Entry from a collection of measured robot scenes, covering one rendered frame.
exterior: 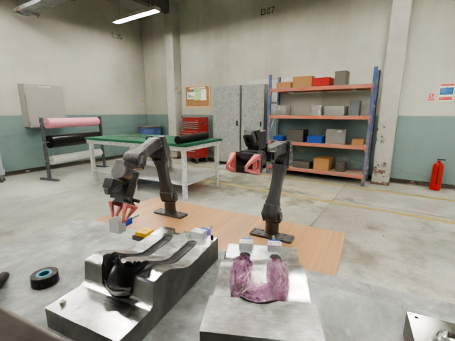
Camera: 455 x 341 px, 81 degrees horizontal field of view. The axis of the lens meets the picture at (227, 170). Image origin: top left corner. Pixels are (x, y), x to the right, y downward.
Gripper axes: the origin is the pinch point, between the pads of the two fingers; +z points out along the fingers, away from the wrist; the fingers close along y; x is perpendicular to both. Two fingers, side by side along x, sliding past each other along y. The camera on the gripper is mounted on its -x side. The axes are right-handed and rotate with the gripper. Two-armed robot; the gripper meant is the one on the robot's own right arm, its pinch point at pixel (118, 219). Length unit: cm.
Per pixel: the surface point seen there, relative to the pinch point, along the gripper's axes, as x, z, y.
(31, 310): -23.2, 29.2, -0.4
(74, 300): -23.3, 22.3, 14.8
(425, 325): 1, 8, 100
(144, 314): -19.9, 20.4, 36.0
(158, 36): 437, -516, -469
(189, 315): -7.8, 20.9, 42.6
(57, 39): 247, -358, -575
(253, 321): -19, 14, 64
